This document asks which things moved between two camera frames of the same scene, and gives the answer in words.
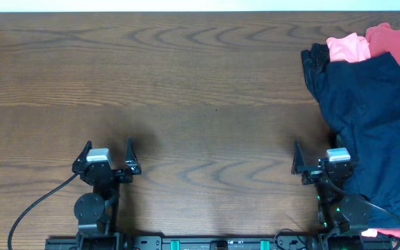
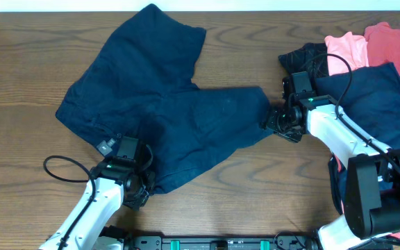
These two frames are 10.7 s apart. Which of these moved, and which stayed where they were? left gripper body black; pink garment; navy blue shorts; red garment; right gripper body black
Moved: navy blue shorts; right gripper body black; left gripper body black
Stayed: red garment; pink garment
